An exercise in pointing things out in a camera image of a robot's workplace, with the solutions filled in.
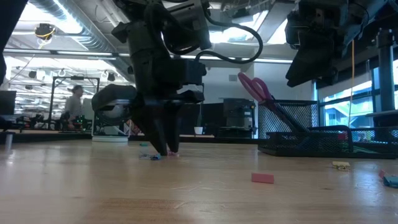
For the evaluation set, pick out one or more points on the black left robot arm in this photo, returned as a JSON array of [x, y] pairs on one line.
[[143, 37]]

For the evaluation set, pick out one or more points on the black cabinet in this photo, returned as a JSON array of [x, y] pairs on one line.
[[237, 118]]

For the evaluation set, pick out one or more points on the white plant pot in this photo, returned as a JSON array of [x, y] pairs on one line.
[[198, 130]]

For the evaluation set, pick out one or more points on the black mesh desk organizer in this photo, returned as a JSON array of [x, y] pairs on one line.
[[311, 146]]

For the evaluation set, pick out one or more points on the pale yellow binder clip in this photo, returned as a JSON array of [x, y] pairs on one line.
[[341, 165]]

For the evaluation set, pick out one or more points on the person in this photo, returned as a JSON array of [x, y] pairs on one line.
[[74, 105]]

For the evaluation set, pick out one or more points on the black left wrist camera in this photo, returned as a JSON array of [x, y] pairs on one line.
[[189, 23]]

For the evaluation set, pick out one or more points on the ceiling-hung black camera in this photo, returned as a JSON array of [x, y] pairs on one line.
[[45, 31]]

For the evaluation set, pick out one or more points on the black rig frame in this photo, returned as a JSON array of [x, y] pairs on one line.
[[52, 102]]

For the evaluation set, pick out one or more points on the small rectangular eraser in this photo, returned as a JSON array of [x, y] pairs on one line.
[[262, 178]]

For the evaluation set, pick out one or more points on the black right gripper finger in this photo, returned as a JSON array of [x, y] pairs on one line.
[[311, 67]]

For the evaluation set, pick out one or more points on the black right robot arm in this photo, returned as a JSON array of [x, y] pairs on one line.
[[370, 18]]

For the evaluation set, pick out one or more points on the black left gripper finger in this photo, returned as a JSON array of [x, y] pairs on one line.
[[174, 127], [154, 130]]

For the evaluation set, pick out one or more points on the pink binder clip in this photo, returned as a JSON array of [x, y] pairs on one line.
[[173, 153], [382, 173]]

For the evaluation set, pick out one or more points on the black aluminium table frame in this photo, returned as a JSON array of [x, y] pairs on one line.
[[46, 137]]

